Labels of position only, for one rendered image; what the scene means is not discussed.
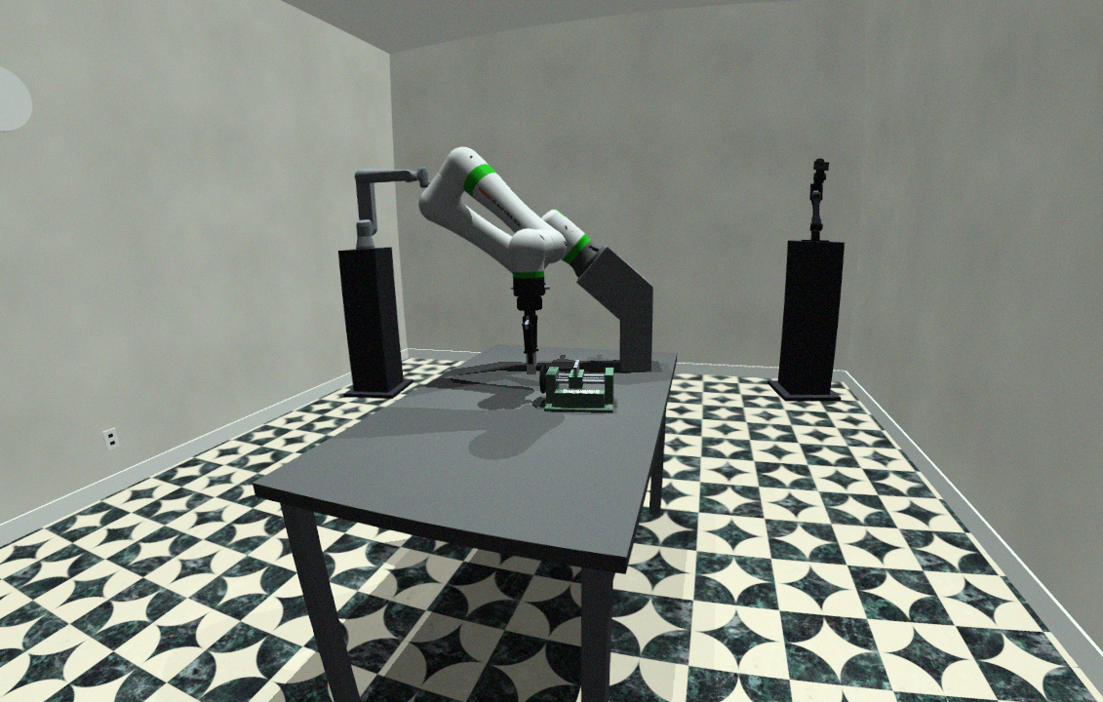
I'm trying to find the green bench vise with handwheel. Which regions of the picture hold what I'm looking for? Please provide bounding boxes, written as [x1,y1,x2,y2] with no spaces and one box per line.
[535,360,613,412]

